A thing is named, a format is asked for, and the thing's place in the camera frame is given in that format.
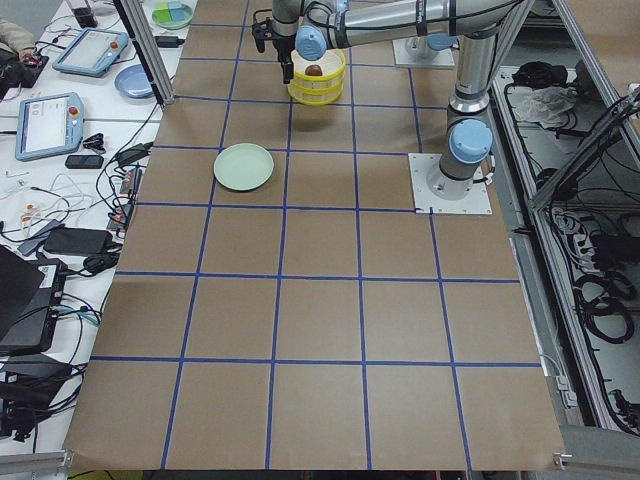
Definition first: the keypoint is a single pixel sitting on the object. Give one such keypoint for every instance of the light green round plate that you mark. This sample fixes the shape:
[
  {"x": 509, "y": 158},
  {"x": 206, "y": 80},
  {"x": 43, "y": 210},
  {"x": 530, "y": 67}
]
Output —
[{"x": 243, "y": 167}]

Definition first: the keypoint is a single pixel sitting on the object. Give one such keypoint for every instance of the brown chocolate bun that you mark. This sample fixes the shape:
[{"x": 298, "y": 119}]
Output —
[{"x": 314, "y": 70}]

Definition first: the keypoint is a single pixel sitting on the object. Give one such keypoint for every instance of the crumpled white cloth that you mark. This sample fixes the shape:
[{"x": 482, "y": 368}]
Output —
[{"x": 548, "y": 107}]

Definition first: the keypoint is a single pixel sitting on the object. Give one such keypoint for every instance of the black laptop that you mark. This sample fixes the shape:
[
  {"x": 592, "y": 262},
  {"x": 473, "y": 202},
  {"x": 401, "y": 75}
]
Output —
[{"x": 30, "y": 292}]

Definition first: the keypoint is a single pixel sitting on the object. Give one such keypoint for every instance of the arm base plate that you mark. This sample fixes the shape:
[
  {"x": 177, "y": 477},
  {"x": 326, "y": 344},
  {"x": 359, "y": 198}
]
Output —
[
  {"x": 435, "y": 193},
  {"x": 429, "y": 52}
]

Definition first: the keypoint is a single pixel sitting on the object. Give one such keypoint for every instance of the blue teach pendant near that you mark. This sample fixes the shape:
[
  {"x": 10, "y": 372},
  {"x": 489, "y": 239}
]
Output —
[{"x": 49, "y": 126}]

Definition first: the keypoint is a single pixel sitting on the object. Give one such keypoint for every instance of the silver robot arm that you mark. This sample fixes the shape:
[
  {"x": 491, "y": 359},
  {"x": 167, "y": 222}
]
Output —
[{"x": 311, "y": 28}]

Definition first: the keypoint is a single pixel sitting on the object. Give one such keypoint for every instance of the aluminium frame post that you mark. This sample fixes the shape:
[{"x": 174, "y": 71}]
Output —
[{"x": 135, "y": 22}]

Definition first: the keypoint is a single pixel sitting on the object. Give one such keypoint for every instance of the black power adapter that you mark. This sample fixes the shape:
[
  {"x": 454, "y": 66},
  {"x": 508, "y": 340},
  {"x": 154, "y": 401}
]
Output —
[{"x": 77, "y": 241}]

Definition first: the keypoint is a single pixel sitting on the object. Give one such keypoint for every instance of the blue teach pendant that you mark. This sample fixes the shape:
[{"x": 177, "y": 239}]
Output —
[
  {"x": 92, "y": 52},
  {"x": 49, "y": 126}
]

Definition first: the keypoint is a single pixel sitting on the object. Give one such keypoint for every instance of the green plate with blocks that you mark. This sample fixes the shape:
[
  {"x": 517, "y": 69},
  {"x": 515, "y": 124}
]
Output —
[{"x": 172, "y": 15}]

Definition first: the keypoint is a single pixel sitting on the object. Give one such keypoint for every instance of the yellow rimmed steamer basket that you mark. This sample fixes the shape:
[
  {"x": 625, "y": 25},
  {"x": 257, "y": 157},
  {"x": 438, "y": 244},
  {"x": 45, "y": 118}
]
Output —
[{"x": 315, "y": 96}]

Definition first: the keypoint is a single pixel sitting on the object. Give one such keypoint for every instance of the blue plate on desk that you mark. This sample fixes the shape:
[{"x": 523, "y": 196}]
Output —
[{"x": 132, "y": 82}]

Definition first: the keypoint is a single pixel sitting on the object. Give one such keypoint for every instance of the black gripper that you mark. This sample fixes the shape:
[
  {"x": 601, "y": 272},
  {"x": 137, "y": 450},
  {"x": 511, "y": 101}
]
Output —
[{"x": 285, "y": 46}]

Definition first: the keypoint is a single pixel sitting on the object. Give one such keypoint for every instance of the blue teach pendant far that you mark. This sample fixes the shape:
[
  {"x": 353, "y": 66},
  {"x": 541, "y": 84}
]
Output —
[{"x": 92, "y": 52}]

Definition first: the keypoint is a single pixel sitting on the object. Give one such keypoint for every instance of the black phone on desk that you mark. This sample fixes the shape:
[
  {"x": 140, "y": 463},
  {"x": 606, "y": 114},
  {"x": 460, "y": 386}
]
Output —
[{"x": 84, "y": 162}]

